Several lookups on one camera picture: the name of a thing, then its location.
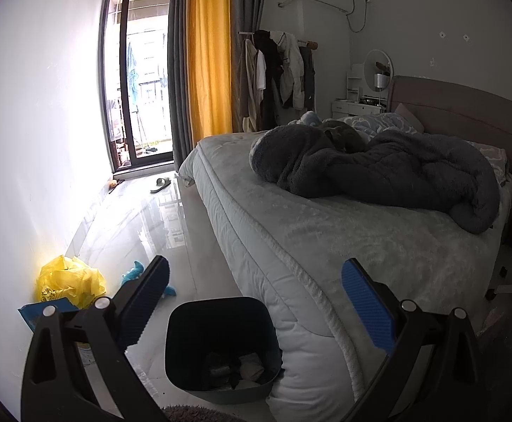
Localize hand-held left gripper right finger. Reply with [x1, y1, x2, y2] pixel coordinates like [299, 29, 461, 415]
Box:
[341, 258, 481, 422]

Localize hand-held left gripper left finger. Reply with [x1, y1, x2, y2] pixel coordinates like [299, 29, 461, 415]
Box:
[20, 255, 171, 422]

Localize dark plastic waste bin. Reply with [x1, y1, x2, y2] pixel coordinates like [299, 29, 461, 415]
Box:
[165, 296, 283, 405]

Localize teal dinosaur plush toy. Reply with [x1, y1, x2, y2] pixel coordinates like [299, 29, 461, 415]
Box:
[121, 261, 177, 297]

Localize bed with grey fleece cover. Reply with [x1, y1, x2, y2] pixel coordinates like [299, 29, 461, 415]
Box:
[179, 129, 512, 422]

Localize yellow plastic bag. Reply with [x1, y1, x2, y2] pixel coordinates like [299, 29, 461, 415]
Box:
[35, 255, 107, 311]

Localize blue printed packet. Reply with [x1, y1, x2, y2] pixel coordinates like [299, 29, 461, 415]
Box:
[17, 299, 81, 330]

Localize grey shaggy rug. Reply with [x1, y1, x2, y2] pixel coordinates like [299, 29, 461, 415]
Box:
[163, 404, 248, 422]

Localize dark grey fleece blanket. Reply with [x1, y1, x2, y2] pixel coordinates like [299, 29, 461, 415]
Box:
[249, 124, 500, 235]

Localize white chair base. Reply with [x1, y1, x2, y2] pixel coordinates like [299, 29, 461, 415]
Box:
[485, 283, 512, 302]

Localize grey cat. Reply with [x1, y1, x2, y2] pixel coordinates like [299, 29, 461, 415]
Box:
[320, 119, 368, 152]

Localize blue patterned pillow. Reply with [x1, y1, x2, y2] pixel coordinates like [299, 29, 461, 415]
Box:
[346, 113, 424, 137]

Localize pale patterned pillow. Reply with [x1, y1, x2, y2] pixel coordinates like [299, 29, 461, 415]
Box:
[464, 140, 508, 172]

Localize beige pillow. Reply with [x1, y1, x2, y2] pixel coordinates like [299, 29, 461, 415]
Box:
[392, 102, 426, 133]

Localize white dresser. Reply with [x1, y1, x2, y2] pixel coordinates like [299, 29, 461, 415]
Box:
[331, 98, 386, 117]

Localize beige upholstered headboard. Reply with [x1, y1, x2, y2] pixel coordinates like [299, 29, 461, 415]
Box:
[390, 76, 512, 185]

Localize white desktop shelf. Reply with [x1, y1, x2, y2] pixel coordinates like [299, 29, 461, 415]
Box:
[347, 64, 366, 102]

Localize white table lamp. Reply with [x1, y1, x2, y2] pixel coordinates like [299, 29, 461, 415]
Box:
[374, 72, 389, 107]

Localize black framed balcony door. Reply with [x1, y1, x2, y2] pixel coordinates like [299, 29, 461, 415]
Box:
[98, 0, 175, 172]

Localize grey curtain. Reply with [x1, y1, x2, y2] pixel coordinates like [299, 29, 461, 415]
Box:
[167, 0, 195, 172]
[228, 0, 267, 135]

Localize dark hanging pants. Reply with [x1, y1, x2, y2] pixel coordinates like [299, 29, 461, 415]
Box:
[299, 46, 316, 113]

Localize beige hanging coat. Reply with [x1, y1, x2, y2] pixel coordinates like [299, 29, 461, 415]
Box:
[240, 37, 261, 132]

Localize round white mirror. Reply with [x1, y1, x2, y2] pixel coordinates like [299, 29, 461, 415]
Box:
[365, 49, 393, 89]

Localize white hanging jacket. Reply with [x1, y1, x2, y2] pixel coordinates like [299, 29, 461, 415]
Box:
[269, 31, 305, 110]

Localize black hanging coat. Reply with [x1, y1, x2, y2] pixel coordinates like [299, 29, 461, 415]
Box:
[253, 30, 285, 124]

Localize white hanging shirt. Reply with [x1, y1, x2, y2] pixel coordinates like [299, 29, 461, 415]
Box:
[256, 50, 267, 93]

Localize yellow curtain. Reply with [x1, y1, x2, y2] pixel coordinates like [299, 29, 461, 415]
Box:
[187, 0, 233, 141]

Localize air conditioner cable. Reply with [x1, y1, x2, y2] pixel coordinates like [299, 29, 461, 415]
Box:
[346, 0, 371, 33]

